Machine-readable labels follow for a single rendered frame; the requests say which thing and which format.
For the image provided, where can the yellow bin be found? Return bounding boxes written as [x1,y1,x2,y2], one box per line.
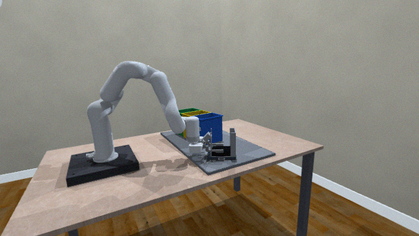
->
[182,110,210,138]

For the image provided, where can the blue open bin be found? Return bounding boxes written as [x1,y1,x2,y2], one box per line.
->
[194,112,223,143]

